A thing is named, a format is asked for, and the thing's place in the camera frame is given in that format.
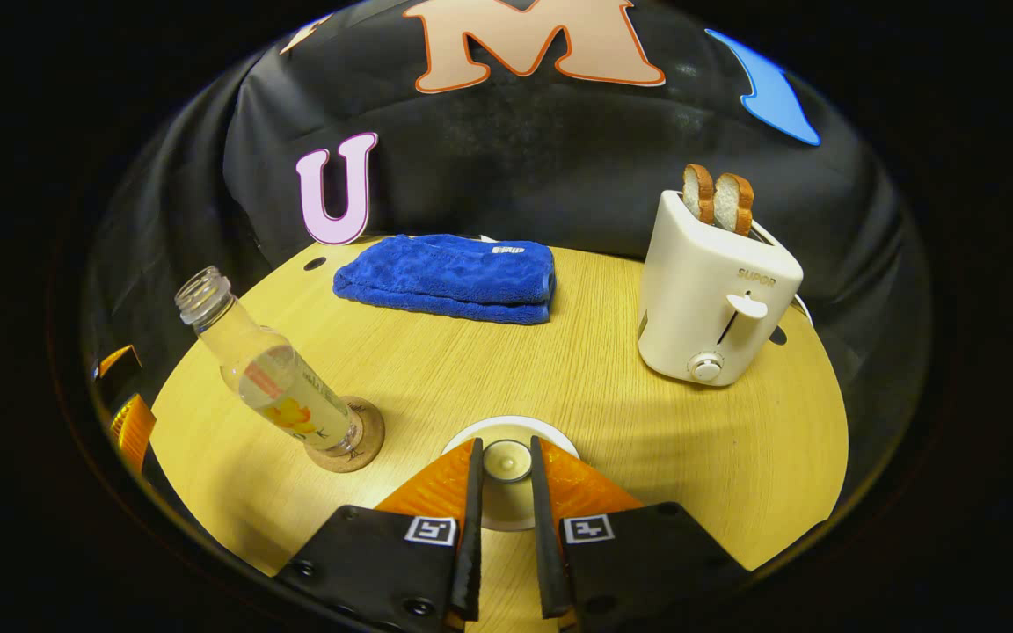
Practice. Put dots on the black backdrop cloth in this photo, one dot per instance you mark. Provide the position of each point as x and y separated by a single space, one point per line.
542 158

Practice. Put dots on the round cork coaster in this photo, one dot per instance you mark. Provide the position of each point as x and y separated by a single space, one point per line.
366 444

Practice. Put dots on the clear water bottle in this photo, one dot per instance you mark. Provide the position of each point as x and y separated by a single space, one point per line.
269 374

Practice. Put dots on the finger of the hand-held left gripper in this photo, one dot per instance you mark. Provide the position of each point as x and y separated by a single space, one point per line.
118 360
135 431

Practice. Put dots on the white teacup lid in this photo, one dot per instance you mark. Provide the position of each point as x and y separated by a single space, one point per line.
506 460

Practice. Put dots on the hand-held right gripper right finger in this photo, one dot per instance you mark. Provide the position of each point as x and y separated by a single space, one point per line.
545 527

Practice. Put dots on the white toaster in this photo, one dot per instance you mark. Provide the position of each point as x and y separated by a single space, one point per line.
709 290

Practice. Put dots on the blue folded towel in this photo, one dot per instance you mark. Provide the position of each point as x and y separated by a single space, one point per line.
449 277

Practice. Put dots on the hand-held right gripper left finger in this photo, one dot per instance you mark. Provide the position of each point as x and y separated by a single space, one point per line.
471 527

